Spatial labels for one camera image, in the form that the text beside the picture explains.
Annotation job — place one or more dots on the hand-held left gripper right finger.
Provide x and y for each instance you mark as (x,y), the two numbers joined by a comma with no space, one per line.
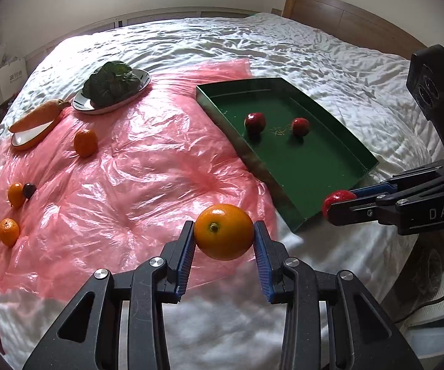
(262,254)

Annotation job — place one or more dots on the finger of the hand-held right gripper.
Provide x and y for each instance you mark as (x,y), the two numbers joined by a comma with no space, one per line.
(351,212)
(376,190)

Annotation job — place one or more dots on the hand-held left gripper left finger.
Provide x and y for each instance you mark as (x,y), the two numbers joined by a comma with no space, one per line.
(186,252)

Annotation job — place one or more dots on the small red fruit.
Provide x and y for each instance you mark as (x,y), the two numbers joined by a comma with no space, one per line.
(335,198)
(301,127)
(255,122)

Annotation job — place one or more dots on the large orange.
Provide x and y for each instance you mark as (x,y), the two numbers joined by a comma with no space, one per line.
(223,233)

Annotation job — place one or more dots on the green tray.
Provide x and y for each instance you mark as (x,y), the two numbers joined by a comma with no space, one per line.
(306,162)

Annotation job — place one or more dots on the pink plastic sheet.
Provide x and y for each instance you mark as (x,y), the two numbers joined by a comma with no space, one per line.
(137,185)

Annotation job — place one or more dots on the small orange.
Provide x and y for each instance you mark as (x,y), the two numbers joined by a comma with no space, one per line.
(9,232)
(15,194)
(86,143)

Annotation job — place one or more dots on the small dark fruit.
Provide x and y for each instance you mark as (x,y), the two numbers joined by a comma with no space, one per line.
(30,190)

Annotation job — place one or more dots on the white bed sheet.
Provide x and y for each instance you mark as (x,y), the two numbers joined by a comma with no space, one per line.
(283,46)

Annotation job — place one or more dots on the wooden headboard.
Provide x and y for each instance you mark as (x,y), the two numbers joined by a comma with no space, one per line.
(345,19)

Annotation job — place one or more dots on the white oval plate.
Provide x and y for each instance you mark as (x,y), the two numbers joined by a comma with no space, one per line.
(85,104)

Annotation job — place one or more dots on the green leafy vegetable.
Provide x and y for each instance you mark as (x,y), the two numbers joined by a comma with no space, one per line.
(112,83)

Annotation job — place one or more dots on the small brown-rimmed plate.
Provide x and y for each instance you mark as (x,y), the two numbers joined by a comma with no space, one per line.
(29,138)

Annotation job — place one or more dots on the carrot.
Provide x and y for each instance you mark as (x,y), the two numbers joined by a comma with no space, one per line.
(37,117)

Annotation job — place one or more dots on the white paper bag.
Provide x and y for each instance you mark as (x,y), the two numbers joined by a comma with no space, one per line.
(8,81)

